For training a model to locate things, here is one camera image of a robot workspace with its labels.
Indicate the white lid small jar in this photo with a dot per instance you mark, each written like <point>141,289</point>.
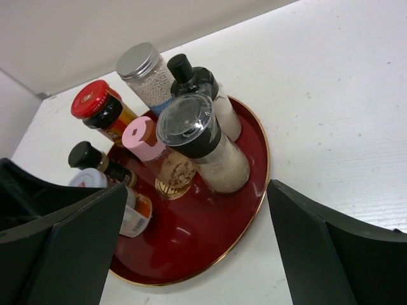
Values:
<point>138,210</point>

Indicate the silver lid bead jar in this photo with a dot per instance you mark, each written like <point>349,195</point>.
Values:
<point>145,72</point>

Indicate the clear dome cap grinder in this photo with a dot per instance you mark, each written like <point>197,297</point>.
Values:
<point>189,126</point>

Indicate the black cap white powder bottle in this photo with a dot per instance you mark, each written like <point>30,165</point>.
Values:
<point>200,80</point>

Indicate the pink cap bottle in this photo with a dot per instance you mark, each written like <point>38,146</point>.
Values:
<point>173,172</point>

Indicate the black cap spice bottle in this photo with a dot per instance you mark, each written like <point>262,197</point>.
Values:
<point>83,155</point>

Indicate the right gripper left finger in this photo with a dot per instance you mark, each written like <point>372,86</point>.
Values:
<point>57,242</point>

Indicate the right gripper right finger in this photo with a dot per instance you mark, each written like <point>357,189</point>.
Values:
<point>332,258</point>

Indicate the red lid sauce jar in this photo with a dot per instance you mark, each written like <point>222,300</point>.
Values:
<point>101,108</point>

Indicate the round red tray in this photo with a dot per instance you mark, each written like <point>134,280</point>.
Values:
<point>192,229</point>

